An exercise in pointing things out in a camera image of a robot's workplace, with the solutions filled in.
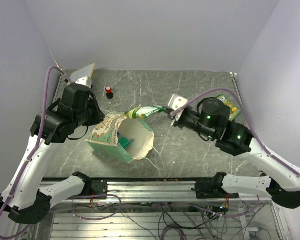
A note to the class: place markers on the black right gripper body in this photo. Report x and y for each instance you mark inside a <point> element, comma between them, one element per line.
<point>191,120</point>

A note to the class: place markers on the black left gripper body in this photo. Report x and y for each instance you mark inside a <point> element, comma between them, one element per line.
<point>93,115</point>

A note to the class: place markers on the green illustrated paper bag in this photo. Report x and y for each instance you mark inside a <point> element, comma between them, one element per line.
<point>104,138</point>

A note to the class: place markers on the yellow green candy packet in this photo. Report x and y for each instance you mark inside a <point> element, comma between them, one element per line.
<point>143,112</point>

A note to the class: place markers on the green spring tea candy packet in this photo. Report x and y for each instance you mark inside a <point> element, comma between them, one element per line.
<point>234,111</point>

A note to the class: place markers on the teal candy packet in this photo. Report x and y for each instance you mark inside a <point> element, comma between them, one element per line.
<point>125,142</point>

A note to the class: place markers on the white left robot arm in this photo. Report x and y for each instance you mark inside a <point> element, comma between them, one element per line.
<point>49,131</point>

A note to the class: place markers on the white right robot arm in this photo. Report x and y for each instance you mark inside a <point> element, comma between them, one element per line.
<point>210,120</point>

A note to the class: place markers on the small whiteboard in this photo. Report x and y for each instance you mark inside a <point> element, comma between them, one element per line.
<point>86,71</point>

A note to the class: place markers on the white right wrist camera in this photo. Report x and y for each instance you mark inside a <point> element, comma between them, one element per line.
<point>176,101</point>

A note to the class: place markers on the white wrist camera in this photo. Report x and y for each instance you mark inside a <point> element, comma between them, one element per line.
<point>176,101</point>
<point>85,81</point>

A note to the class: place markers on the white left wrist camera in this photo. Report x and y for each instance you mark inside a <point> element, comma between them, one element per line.
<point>85,81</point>

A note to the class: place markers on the aluminium table edge rail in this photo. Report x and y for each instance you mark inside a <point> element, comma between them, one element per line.
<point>237,86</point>

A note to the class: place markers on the aluminium front base frame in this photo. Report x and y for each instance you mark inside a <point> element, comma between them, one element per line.
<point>150,190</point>

